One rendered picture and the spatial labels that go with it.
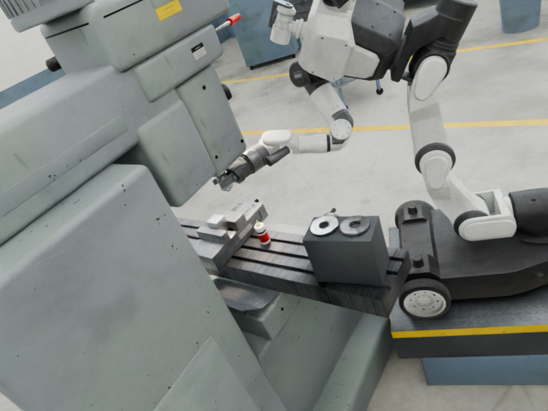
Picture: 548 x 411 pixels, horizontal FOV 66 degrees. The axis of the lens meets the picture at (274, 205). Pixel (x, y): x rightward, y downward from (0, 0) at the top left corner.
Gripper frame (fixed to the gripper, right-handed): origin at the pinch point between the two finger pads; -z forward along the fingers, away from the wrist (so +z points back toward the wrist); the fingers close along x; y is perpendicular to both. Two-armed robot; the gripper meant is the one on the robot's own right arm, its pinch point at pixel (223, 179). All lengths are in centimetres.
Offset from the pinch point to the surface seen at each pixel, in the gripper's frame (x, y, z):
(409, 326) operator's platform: 40, 84, 31
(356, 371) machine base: 24, 104, 8
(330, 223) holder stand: 38.7, 13.6, 11.2
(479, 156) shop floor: -36, 126, 209
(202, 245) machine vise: -14.2, 26.2, -14.9
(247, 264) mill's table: 4.2, 33.4, -7.8
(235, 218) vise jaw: -10.2, 22.4, 1.3
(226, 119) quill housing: 8.5, -21.6, 6.5
